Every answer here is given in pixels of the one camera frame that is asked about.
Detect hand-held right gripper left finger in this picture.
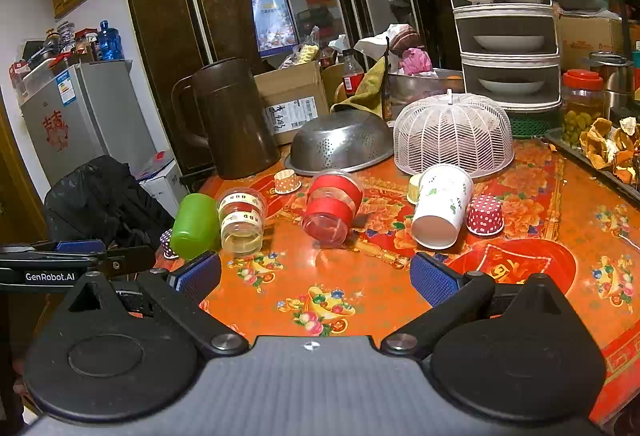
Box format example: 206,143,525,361
62,250,249,358

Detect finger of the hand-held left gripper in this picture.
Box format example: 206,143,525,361
0,239,109,262
95,245,157,279

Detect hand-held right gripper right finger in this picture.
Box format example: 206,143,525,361
381,252,572,358

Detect purple polka dot cupcake cup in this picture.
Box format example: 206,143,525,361
159,229,180,261

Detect green plastic cup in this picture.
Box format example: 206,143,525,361
170,193,222,261

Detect clear cup with striped labels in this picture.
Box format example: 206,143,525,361
216,186,269,258

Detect white leaf-print paper cup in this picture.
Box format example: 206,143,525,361
410,163,474,251

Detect red polka dot cupcake cup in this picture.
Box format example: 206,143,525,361
466,195,505,236

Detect gold cupcake cup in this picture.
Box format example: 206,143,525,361
406,173,426,206

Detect red clear plastic cup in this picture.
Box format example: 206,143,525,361
301,169,364,247

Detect orange dotted cupcake cup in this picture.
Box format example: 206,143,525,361
273,169,303,195

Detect black garbage bag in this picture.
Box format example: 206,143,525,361
44,155,176,253

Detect white cardboard box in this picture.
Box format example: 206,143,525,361
135,150,189,217

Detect orange floral tablecloth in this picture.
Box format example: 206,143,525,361
152,135,640,419

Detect grey refrigerator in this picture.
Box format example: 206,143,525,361
19,60,159,178

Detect white mesh food cover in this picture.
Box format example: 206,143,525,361
393,89,515,181

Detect brown plastic pitcher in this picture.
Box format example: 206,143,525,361
171,58,282,180

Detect metal colander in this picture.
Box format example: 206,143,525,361
284,109,396,176

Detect green plastic basket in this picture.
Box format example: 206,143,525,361
507,110,562,140

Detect dark metal tray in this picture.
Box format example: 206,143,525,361
542,126,640,205

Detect metal basin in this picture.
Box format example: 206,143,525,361
387,68,466,120

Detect brown cardboard box with label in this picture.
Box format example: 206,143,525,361
254,61,331,147

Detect olive green cloth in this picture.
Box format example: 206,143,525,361
330,56,389,120

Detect blue water bottle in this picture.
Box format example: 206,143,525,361
97,20,125,62

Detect group of small jars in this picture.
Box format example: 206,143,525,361
42,20,101,63

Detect white plate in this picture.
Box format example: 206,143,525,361
477,77,546,96

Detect dried orange peels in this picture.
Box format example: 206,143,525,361
580,116,640,185

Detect pink plastic bag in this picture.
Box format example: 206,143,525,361
400,47,434,76

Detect glass jar with red lid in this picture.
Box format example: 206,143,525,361
561,69,606,148

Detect white crumpled plastic bag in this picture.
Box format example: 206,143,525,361
353,23,402,68

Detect dark wooden cabinet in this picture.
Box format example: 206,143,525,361
114,0,443,178

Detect clear bag of yellow snacks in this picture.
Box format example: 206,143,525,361
277,27,321,70

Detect metal kettle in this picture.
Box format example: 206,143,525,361
587,51,637,113

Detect tiered white dish cover rack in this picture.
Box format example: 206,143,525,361
432,0,564,115

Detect blue and white plastic bag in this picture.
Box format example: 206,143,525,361
246,0,300,59

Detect plain brown cardboard box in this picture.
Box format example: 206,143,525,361
556,13,640,72

